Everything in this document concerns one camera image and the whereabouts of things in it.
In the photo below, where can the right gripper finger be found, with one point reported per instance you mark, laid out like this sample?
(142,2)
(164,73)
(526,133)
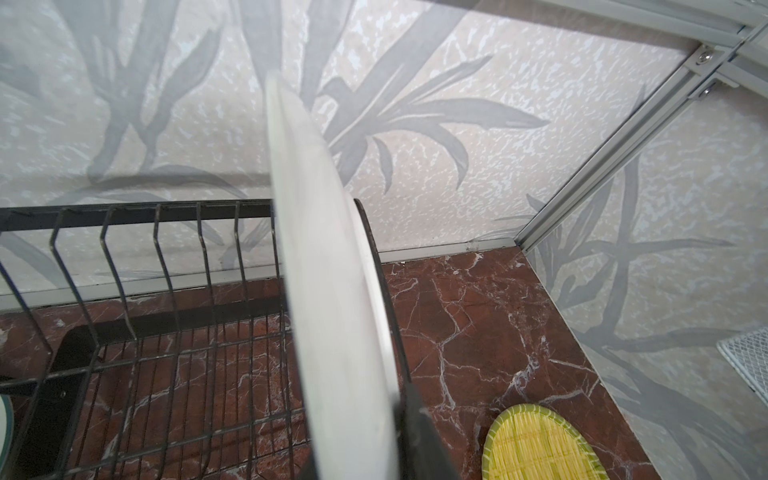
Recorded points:
(422,453)

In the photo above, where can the yellow green woven plate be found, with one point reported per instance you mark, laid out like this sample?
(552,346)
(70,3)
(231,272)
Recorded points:
(529,441)

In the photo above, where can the small white orange sunburst plate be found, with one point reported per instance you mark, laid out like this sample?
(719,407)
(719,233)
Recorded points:
(344,380)

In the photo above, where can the white plate green lettered rim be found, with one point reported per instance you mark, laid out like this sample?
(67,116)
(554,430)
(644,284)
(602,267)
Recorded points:
(6,429)

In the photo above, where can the black wire dish rack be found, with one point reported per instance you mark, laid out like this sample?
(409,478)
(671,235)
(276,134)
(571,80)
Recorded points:
(199,384)

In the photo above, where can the white wire mesh basket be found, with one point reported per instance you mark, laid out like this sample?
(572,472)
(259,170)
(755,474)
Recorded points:
(747,354)

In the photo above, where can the aluminium cage frame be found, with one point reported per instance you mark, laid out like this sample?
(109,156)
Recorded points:
(457,123)

